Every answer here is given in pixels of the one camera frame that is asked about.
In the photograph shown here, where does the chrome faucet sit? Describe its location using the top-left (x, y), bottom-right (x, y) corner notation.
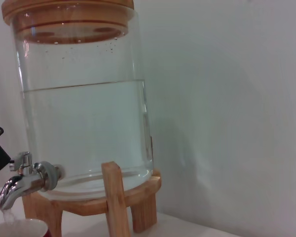
top-left (0, 151), bottom-right (65, 211)

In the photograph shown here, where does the wooden jar lid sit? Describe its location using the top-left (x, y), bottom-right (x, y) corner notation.
top-left (0, 0), bottom-right (135, 45)

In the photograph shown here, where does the wooden dispenser stand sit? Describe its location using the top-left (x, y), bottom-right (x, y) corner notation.
top-left (22, 160), bottom-right (162, 237)

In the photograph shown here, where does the red ceramic cup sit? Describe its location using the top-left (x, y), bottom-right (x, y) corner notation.
top-left (0, 217), bottom-right (51, 237)

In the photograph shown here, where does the glass water dispenser jar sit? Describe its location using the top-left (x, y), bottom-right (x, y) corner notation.
top-left (11, 7), bottom-right (155, 201)

